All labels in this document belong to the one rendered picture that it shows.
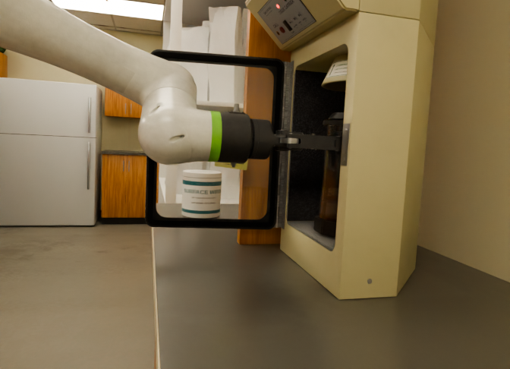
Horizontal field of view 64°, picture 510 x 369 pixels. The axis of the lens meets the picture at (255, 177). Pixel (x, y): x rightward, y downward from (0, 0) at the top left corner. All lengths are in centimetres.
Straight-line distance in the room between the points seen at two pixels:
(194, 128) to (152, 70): 15
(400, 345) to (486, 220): 53
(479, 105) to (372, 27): 46
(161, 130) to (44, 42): 23
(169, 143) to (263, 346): 35
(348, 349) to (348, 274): 18
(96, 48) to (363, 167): 49
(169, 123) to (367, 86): 33
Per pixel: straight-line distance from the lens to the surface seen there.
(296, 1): 80
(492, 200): 105
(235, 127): 71
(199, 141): 70
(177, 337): 58
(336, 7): 72
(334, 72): 81
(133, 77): 78
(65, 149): 557
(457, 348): 64
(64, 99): 559
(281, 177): 97
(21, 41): 77
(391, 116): 72
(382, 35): 72
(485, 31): 113
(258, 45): 103
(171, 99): 74
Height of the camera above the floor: 120
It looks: 5 degrees down
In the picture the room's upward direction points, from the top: 3 degrees clockwise
